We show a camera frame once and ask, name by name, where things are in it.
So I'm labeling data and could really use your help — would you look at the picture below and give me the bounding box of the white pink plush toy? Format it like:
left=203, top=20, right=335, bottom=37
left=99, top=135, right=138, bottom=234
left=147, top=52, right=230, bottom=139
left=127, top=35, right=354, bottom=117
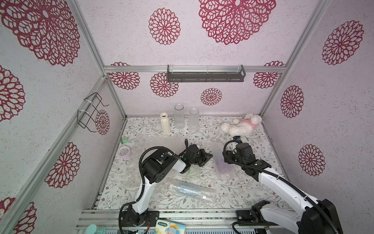
left=221, top=113, right=263, bottom=137

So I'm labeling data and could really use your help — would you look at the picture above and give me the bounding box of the bubble item front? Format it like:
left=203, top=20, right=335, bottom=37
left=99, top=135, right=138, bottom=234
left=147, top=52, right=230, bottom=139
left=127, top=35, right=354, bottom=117
left=169, top=179, right=216, bottom=202

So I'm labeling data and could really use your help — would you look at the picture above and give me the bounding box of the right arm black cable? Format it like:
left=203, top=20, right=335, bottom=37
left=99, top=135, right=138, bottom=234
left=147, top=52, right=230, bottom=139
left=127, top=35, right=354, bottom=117
left=222, top=139, right=341, bottom=234

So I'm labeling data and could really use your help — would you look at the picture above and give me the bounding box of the black wall shelf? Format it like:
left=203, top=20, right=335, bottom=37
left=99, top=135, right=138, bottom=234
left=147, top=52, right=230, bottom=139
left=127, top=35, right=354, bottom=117
left=167, top=65, right=246, bottom=83

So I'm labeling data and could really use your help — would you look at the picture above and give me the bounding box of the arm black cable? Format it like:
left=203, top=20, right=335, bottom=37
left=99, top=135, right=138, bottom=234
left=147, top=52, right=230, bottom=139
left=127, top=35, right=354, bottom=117
left=222, top=139, right=341, bottom=234
left=118, top=138, right=189, bottom=234

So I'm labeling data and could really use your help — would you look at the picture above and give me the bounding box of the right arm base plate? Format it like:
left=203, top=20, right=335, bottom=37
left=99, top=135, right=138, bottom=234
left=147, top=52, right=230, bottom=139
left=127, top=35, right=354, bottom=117
left=236, top=209, right=277, bottom=226

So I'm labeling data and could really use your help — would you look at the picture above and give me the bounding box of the teal bottle cap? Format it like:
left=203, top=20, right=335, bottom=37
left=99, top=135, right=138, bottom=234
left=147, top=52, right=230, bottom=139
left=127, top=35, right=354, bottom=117
left=85, top=224, right=106, bottom=234

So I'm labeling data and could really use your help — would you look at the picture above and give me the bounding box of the bubble purple vase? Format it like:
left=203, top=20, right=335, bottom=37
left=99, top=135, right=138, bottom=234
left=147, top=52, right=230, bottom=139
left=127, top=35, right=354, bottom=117
left=210, top=141, right=236, bottom=180

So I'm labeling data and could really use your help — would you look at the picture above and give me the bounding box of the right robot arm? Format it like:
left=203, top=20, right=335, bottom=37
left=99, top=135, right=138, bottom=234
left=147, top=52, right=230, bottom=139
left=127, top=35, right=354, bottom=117
left=223, top=139, right=343, bottom=234

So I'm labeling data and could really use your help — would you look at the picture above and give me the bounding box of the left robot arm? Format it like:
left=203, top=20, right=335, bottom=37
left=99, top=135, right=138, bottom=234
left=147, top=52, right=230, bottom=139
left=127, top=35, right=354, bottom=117
left=130, top=144, right=213, bottom=215

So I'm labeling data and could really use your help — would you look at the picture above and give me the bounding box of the tissue pack with cartoon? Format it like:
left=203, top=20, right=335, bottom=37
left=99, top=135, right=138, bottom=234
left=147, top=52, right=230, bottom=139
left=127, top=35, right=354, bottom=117
left=155, top=219, right=186, bottom=234

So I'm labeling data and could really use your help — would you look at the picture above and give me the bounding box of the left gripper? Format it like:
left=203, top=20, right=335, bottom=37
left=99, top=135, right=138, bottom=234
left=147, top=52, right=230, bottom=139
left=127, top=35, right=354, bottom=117
left=190, top=149, right=213, bottom=168

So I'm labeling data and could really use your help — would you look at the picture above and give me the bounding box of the black wire wall rack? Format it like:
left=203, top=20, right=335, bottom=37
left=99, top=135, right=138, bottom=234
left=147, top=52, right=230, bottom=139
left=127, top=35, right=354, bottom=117
left=77, top=92, right=110, bottom=135

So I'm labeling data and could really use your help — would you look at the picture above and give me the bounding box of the lilac tape roll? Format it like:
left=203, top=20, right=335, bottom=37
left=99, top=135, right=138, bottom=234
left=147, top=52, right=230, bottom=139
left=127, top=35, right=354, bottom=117
left=117, top=145, right=132, bottom=160

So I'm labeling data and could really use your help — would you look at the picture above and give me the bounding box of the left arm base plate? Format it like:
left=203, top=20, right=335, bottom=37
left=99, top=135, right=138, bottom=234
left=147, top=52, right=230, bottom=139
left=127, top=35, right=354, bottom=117
left=119, top=210, right=160, bottom=227

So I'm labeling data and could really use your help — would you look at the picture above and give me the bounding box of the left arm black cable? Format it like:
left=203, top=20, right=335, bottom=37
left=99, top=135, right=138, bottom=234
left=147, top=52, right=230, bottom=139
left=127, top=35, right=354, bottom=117
left=118, top=138, right=189, bottom=234

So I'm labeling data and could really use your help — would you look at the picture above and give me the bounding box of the cream ribbed ceramic vase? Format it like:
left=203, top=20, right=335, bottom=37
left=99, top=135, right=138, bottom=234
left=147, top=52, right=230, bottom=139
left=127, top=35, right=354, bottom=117
left=160, top=113, right=170, bottom=135

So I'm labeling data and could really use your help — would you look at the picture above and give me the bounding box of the green cube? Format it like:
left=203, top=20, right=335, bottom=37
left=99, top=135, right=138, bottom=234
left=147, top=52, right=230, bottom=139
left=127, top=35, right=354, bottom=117
left=120, top=136, right=129, bottom=144

